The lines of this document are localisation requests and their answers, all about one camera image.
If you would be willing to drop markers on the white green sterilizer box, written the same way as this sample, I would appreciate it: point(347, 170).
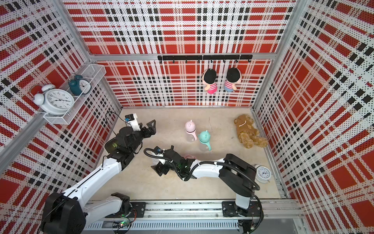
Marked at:
point(111, 146)

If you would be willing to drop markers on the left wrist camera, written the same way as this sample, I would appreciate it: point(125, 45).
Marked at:
point(131, 119)

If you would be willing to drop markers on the clear baby bottle bottom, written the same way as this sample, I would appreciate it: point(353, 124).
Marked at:
point(205, 147)

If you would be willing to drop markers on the white wire shelf basket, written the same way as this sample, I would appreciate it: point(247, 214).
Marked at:
point(93, 73)

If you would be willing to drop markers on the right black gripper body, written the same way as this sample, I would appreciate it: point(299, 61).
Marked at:
point(175, 169)

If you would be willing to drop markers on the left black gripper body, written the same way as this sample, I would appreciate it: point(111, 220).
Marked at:
point(143, 133)

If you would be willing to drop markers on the green circuit board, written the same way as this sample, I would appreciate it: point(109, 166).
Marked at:
point(117, 224)

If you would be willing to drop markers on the small white alarm clock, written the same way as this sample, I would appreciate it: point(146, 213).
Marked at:
point(263, 174)

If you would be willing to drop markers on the black hook rail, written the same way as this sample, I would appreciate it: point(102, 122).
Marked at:
point(204, 57)

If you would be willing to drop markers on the doll with pink pants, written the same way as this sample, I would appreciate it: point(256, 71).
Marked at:
point(209, 81)

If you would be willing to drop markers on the mint green bottle cap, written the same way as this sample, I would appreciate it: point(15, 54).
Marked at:
point(204, 136)

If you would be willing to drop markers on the clear baby bottle top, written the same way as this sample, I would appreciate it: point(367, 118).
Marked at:
point(190, 137)

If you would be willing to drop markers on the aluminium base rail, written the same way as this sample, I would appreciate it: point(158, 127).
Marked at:
point(264, 216)

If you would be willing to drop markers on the pink pig cap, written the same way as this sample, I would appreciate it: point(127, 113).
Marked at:
point(190, 127)
point(190, 157)

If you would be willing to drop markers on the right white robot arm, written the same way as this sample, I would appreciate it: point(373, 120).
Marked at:
point(237, 174)

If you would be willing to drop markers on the brown teddy bear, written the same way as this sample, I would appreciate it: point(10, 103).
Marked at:
point(247, 134)

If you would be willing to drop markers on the doll with blue pants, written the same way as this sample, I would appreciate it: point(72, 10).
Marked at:
point(233, 78)

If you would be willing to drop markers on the teal alarm clock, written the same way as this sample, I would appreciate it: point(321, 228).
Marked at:
point(79, 86)

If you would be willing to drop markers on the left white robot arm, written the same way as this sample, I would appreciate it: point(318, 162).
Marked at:
point(69, 212)

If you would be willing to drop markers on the large white alarm clock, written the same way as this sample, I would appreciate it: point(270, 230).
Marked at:
point(53, 101)

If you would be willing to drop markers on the clear baby bottle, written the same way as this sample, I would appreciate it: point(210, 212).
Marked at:
point(190, 137)
point(205, 147)

